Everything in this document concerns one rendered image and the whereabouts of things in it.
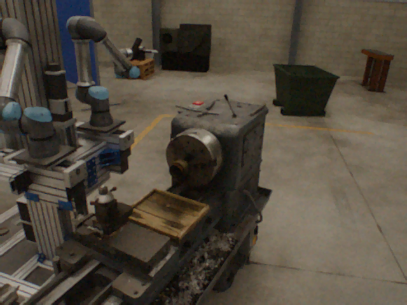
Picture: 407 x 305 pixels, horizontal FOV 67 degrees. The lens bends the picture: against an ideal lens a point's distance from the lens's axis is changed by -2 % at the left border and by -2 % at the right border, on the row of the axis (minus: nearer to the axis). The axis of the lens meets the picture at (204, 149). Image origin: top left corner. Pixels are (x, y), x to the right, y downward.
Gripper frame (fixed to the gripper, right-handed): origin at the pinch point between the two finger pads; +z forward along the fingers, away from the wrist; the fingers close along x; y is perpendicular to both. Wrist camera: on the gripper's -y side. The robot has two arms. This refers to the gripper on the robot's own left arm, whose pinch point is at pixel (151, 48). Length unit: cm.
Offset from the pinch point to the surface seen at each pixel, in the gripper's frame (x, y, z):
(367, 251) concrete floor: 186, 134, 90
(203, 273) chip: 122, 84, -66
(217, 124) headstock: 88, 21, -26
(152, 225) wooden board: 100, 55, -84
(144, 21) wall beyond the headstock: -746, 108, 637
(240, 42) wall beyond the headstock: -436, 127, 808
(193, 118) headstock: 72, 23, -28
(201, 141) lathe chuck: 93, 24, -45
